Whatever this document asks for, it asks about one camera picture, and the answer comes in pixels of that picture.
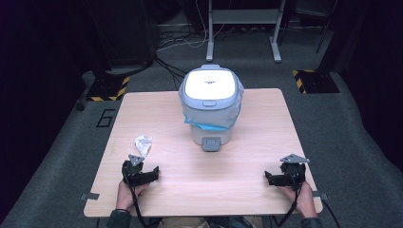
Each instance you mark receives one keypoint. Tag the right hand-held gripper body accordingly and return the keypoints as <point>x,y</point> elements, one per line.
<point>293,172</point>

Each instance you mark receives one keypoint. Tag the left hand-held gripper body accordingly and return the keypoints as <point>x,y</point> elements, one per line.
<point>134,172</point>

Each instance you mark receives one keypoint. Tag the white paper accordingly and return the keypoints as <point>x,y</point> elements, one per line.
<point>143,144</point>

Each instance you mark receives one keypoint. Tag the white pedal bin grey lid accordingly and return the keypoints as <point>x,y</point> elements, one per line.
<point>209,86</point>

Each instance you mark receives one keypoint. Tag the person's left hand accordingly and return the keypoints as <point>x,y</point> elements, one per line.
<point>126,196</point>

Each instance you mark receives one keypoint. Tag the person's right hand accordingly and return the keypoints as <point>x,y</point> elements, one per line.
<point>302,199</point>

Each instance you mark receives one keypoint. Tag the grey table edge clip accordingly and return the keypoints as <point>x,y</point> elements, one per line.
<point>89,196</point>
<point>320,195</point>

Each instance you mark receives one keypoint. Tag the clear blue bin liner bag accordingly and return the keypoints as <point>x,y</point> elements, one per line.
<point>218,118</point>

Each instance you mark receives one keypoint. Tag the black yellow striped base plate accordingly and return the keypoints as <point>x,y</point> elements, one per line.
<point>315,81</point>
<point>107,90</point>

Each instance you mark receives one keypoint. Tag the black stand post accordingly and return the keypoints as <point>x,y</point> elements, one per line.
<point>101,47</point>
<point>329,41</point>

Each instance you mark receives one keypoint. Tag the white metal desk frame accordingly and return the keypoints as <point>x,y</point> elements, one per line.
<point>244,15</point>

